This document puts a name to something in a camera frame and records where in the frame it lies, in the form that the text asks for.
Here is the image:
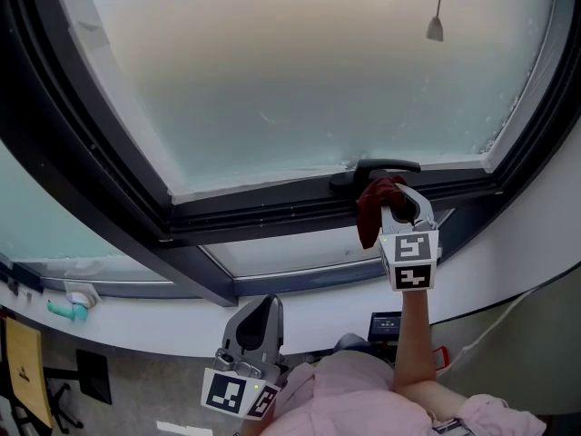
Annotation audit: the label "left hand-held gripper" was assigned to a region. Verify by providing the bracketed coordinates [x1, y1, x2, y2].
[201, 293, 291, 421]

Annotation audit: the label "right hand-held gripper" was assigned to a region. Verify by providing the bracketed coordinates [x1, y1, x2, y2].
[379, 183, 444, 293]

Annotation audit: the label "red wiping cloth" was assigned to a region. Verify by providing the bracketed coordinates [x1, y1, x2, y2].
[356, 174, 409, 250]

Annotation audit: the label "person's right forearm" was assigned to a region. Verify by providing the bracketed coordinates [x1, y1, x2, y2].
[392, 288, 468, 420]

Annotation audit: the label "person's left forearm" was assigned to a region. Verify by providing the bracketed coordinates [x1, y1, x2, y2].
[240, 418, 273, 436]

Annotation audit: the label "person's dark trousers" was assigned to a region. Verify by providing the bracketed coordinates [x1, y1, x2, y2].
[333, 332, 371, 353]

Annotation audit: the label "small black display device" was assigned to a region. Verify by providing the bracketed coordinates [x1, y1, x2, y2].
[367, 311, 403, 342]

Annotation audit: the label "person's pink shirt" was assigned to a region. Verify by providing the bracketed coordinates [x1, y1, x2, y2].
[253, 350, 548, 436]

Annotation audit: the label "openable frosted window sash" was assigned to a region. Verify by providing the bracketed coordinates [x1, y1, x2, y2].
[26, 0, 581, 244]

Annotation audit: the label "white tape roll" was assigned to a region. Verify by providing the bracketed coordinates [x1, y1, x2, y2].
[65, 291, 99, 309]

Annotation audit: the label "white partition panel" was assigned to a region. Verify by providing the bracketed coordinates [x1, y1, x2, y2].
[430, 270, 581, 417]

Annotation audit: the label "teal plastic tool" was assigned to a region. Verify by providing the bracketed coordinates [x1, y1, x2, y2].
[46, 301, 88, 322]

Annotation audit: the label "black office chair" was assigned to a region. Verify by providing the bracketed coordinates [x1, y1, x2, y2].
[43, 381, 85, 431]

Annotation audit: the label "yellow chair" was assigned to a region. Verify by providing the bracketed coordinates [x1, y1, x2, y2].
[4, 316, 113, 429]

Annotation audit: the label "large fixed frosted window pane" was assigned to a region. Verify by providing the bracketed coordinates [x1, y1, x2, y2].
[0, 138, 173, 285]

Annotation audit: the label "black window handle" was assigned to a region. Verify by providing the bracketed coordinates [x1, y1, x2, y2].
[329, 159, 422, 197]

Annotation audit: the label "white cable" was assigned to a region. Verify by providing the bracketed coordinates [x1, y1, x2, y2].
[458, 288, 537, 358]

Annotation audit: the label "dark grey window frame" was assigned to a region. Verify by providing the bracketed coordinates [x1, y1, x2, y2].
[0, 0, 581, 308]

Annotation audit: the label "thin blind pull cord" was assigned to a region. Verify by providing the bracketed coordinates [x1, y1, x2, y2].
[425, 0, 448, 43]

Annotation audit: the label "grey shoulder strap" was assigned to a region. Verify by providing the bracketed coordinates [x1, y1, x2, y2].
[430, 418, 473, 436]

